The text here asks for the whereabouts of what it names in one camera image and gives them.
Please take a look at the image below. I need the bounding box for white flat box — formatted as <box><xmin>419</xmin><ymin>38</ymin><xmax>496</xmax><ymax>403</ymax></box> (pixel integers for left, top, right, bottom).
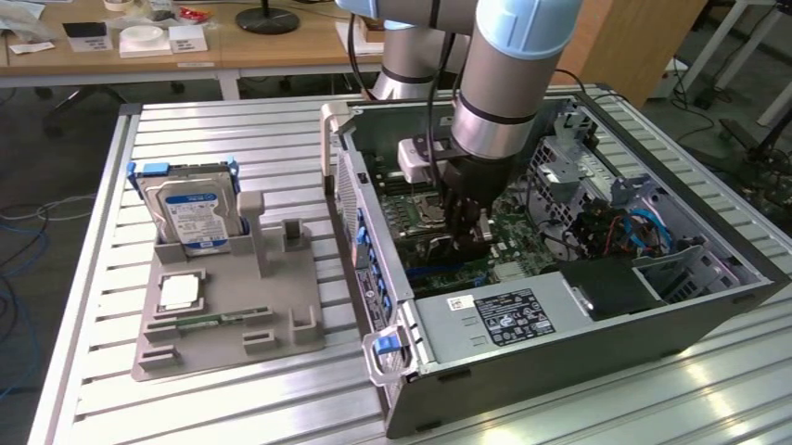
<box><xmin>335</xmin><ymin>20</ymin><xmax>385</xmax><ymax>56</ymax></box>

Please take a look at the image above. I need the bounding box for hard disk with blue caddy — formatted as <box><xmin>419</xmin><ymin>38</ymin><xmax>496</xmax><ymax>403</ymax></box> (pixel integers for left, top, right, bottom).
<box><xmin>125</xmin><ymin>157</ymin><xmax>241</xmax><ymax>257</ymax></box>

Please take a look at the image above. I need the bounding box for black power cable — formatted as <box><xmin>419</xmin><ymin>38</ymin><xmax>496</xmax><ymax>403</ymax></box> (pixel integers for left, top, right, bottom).
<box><xmin>552</xmin><ymin>69</ymin><xmax>626</xmax><ymax>101</ymax></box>

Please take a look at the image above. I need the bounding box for silver CPU chip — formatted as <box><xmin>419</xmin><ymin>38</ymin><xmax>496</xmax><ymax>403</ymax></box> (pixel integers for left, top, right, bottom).
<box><xmin>157</xmin><ymin>275</ymin><xmax>200</xmax><ymax>311</ymax></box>

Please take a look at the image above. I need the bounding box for black round lamp base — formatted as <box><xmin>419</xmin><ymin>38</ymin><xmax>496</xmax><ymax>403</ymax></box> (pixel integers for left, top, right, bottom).
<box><xmin>233</xmin><ymin>0</ymin><xmax>301</xmax><ymax>34</ymax></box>

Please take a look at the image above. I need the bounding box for CPU socket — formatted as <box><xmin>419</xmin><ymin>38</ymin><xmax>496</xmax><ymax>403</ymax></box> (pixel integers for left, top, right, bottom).
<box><xmin>412</xmin><ymin>192</ymin><xmax>450</xmax><ymax>228</ymax></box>

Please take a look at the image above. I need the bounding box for grey power supply unit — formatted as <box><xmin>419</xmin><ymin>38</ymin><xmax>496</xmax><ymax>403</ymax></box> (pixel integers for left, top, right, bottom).
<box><xmin>412</xmin><ymin>271</ymin><xmax>595</xmax><ymax>365</ymax></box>

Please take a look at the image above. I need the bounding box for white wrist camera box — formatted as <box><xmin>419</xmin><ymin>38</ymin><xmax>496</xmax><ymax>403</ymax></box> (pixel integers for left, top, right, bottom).
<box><xmin>396</xmin><ymin>135</ymin><xmax>447</xmax><ymax>185</ymax></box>

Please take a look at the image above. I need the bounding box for black and white box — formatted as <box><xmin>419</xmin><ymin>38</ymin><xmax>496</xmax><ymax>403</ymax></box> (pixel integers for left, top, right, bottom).
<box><xmin>60</xmin><ymin>21</ymin><xmax>113</xmax><ymax>53</ymax></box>

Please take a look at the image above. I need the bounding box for green RAM stick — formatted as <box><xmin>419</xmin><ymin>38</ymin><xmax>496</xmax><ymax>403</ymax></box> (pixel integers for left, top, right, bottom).
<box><xmin>176</xmin><ymin>311</ymin><xmax>248</xmax><ymax>331</ymax></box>

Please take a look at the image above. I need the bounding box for white box with round insert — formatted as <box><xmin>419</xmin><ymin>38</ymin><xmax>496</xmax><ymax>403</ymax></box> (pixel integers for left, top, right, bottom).
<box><xmin>117</xmin><ymin>25</ymin><xmax>173</xmax><ymax>59</ymax></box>

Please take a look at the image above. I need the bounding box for grey metal bracket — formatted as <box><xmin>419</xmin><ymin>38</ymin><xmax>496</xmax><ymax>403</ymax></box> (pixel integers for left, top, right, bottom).
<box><xmin>535</xmin><ymin>162</ymin><xmax>588</xmax><ymax>198</ymax></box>

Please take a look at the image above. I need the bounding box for blue expansion slot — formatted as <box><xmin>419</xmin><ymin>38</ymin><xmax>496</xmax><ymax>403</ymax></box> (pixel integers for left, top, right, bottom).
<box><xmin>404</xmin><ymin>261</ymin><xmax>466</xmax><ymax>278</ymax></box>

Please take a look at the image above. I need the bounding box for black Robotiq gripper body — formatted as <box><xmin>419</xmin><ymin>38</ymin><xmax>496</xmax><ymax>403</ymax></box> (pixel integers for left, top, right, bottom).
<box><xmin>442</xmin><ymin>156</ymin><xmax>512</xmax><ymax>210</ymax></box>

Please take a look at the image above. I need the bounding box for dark grey open PC case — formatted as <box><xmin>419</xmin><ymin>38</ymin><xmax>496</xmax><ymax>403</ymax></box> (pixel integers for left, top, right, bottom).
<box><xmin>317</xmin><ymin>90</ymin><xmax>792</xmax><ymax>439</ymax></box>

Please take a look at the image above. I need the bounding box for white table frame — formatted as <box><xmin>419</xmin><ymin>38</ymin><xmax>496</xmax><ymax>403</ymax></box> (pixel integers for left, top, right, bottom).
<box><xmin>677</xmin><ymin>0</ymin><xmax>792</xmax><ymax>126</ymax></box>

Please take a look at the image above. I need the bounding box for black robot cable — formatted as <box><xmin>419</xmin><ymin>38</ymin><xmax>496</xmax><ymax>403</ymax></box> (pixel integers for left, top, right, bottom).
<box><xmin>344</xmin><ymin>11</ymin><xmax>463</xmax><ymax>186</ymax></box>

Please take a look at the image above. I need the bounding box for white square box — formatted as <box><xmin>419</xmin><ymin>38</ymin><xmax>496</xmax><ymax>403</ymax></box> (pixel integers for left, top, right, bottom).
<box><xmin>166</xmin><ymin>23</ymin><xmax>209</xmax><ymax>55</ymax></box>

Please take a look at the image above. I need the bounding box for blue data wire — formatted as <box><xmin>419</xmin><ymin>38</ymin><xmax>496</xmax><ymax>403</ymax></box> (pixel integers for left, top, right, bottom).
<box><xmin>621</xmin><ymin>208</ymin><xmax>673</xmax><ymax>259</ymax></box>

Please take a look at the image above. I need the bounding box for grey plastic parts rack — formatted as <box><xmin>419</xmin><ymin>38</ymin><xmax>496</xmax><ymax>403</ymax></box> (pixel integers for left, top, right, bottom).
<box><xmin>126</xmin><ymin>192</ymin><xmax>327</xmax><ymax>382</ymax></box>

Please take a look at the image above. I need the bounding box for wooden desk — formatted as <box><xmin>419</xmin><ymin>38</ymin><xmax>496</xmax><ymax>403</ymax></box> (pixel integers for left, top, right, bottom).
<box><xmin>0</xmin><ymin>0</ymin><xmax>558</xmax><ymax>89</ymax></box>

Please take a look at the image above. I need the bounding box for green motherboard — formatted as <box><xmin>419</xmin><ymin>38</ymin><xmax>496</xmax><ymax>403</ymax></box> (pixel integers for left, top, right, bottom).
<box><xmin>363</xmin><ymin>157</ymin><xmax>562</xmax><ymax>298</ymax></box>

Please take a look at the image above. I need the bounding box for grey disk bay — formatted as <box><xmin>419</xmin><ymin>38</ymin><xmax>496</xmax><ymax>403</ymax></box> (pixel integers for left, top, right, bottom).
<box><xmin>630</xmin><ymin>240</ymin><xmax>743</xmax><ymax>307</ymax></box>

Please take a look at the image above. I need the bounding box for black graphics card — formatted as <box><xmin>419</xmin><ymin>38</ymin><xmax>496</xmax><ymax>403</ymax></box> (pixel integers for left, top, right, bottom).
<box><xmin>400</xmin><ymin>234</ymin><xmax>491</xmax><ymax>273</ymax></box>

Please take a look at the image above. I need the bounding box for wooden cabinet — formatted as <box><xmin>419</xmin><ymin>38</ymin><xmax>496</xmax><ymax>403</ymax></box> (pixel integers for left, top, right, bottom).
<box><xmin>548</xmin><ymin>0</ymin><xmax>710</xmax><ymax>108</ymax></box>

